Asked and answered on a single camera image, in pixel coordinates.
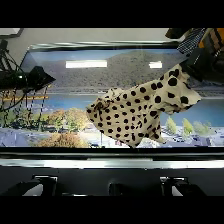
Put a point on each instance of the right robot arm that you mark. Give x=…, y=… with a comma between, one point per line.
x=201, y=65

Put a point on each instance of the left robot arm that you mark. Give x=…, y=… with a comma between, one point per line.
x=36, y=78

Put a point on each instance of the cream polka dot shirt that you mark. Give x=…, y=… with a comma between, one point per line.
x=133, y=110

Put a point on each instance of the dark brown garment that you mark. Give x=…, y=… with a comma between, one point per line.
x=175, y=32

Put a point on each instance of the yellow black striped garment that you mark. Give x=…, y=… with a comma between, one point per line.
x=213, y=36

